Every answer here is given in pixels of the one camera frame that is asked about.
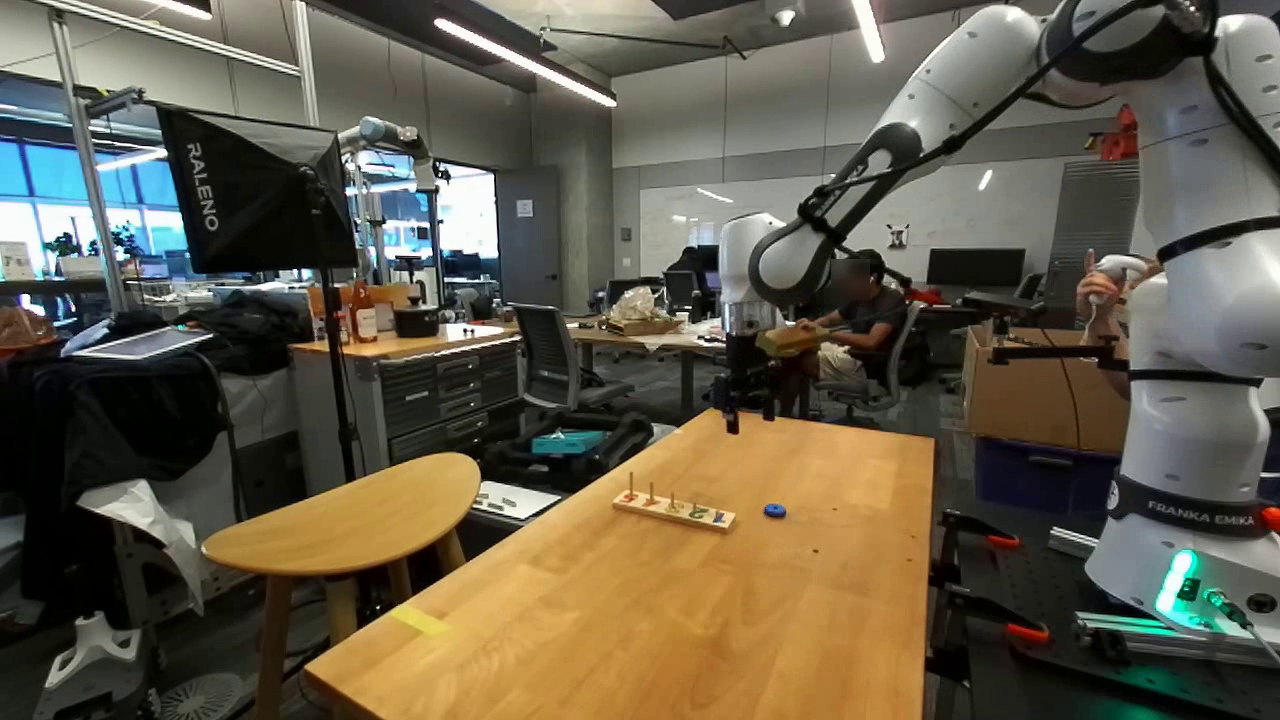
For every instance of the hand controller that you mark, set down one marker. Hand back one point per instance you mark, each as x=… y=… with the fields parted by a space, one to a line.
x=1120 y=266

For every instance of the aluminium rail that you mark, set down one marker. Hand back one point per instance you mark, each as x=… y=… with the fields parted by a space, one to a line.
x=1150 y=632

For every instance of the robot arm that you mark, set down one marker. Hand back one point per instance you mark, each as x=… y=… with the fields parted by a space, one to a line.
x=1200 y=300

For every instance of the wooden desk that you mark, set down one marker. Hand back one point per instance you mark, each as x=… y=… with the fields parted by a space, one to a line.
x=650 y=340

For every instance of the teal box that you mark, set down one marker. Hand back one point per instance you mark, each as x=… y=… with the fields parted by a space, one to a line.
x=567 y=442

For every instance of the person's hand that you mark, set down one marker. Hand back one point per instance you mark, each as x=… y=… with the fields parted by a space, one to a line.
x=1095 y=292

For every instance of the black case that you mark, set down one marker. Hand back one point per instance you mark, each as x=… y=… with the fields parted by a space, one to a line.
x=620 y=440

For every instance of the whiteboard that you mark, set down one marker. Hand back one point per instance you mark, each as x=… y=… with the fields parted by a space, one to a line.
x=940 y=215

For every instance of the cardboard box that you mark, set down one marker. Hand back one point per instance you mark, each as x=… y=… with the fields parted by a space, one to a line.
x=1030 y=400

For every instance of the black softbox light on stand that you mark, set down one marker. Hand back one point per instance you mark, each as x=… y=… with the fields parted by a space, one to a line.
x=260 y=200

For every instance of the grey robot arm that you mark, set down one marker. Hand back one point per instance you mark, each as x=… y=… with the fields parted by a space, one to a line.
x=385 y=132

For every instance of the blue plastic bin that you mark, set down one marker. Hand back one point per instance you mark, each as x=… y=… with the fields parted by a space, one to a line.
x=1040 y=478

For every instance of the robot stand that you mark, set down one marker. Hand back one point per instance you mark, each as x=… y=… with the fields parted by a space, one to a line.
x=1060 y=640

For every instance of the monitor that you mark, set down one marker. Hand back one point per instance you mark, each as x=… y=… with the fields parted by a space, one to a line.
x=975 y=268

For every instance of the white tablet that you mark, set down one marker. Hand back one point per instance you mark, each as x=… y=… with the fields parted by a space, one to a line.
x=145 y=343

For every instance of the camera on mount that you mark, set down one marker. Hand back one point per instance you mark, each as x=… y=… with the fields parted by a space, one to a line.
x=1005 y=305

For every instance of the yellow tape strip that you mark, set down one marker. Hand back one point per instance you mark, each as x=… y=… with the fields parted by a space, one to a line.
x=420 y=620

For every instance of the wooden peg rack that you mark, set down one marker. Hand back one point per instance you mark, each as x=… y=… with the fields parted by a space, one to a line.
x=676 y=511

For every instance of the grey office chair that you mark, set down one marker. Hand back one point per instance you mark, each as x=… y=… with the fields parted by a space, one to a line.
x=550 y=360

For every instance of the grey tool cabinet wooden top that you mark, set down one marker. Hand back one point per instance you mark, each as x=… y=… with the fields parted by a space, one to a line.
x=440 y=390

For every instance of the wooden stool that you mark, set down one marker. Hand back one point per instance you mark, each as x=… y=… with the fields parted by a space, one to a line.
x=340 y=525

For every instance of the amber bottle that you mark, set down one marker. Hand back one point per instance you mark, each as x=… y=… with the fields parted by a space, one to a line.
x=364 y=315

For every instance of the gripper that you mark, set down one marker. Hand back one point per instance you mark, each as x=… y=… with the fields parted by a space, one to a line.
x=748 y=362

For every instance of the grey door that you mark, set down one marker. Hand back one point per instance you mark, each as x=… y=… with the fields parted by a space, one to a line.
x=530 y=240

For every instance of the person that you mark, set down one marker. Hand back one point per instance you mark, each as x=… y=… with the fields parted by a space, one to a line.
x=865 y=320

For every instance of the black pot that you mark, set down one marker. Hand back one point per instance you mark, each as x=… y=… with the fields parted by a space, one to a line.
x=416 y=321

